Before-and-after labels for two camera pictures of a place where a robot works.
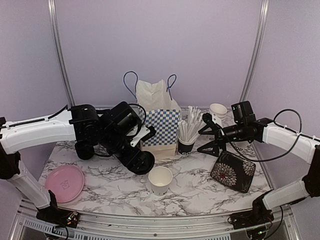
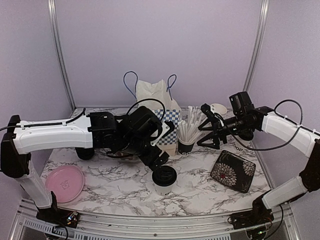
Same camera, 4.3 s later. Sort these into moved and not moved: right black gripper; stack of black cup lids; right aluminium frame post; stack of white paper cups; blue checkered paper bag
Moved: right black gripper
Not moved: stack of black cup lids; right aluminium frame post; blue checkered paper bag; stack of white paper cups
